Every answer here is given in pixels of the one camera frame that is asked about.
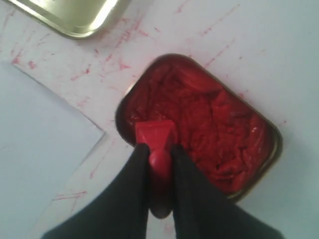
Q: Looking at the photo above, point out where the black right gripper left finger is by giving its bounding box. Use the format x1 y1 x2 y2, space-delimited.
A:
43 144 150 239

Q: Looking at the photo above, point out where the red ink tin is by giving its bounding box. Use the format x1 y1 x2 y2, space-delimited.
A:
115 54 283 202

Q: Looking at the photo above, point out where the red rubber stamp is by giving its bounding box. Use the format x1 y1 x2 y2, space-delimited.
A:
135 120 178 219

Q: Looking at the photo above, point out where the white paper sheet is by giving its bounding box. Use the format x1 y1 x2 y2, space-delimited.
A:
0 62 104 239

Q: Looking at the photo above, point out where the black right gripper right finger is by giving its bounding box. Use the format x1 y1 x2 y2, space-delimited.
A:
171 145 283 239

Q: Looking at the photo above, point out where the gold tin lid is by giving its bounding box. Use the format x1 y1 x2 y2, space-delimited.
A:
7 0 131 39

